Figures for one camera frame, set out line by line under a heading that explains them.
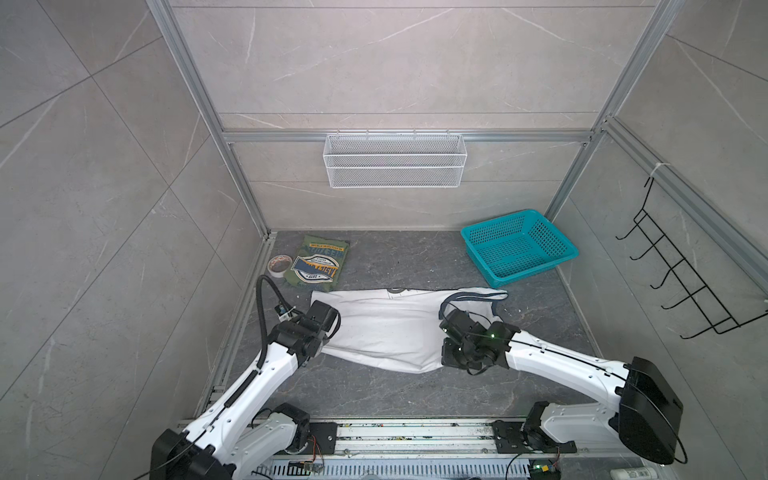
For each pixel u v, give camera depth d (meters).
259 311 0.54
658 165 0.70
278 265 1.10
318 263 1.06
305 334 0.54
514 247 1.15
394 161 1.01
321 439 0.73
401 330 0.94
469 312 0.76
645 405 0.40
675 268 0.68
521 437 0.73
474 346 0.60
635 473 0.67
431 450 0.73
